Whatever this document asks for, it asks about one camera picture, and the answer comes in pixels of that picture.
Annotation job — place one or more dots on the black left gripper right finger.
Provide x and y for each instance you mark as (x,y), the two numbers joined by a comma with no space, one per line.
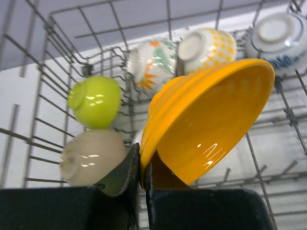
(173,205)

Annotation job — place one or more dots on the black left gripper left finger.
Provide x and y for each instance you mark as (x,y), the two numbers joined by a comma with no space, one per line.
(110,204)

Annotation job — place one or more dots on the orange ribbed bowl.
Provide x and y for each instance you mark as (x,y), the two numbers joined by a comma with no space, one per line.
(196,120)

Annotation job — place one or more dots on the beige bowl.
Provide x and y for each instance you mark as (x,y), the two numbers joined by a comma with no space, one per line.
(90,156)

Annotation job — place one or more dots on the lime green bowl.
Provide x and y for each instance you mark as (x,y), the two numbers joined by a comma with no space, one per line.
(95,101)

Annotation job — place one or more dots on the white floral leaf bowl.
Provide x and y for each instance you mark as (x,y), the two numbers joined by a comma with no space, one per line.
(152,64)

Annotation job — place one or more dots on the white yellow dotted bowl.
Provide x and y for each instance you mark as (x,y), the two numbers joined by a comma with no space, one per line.
(205,47)

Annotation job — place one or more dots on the white blue patterned bowl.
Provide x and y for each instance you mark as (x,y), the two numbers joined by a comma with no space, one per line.
(281,40)

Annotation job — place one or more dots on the grey wire dish rack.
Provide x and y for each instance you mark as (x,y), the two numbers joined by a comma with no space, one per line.
(47,45)

